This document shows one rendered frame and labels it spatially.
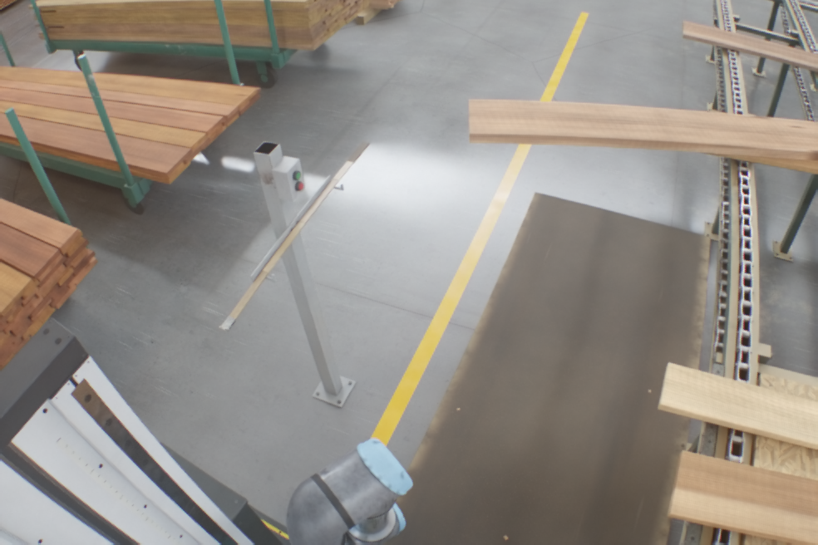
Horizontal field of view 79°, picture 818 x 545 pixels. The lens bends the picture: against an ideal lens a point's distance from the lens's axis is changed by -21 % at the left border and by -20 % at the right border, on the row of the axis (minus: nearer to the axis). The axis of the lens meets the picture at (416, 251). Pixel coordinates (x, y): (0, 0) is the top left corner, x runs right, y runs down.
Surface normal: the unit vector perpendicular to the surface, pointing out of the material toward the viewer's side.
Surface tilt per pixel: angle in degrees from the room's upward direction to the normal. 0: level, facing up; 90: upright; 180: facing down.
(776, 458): 0
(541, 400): 0
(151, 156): 0
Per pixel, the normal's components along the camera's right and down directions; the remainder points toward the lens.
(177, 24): -0.39, 0.67
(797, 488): -0.06, -0.70
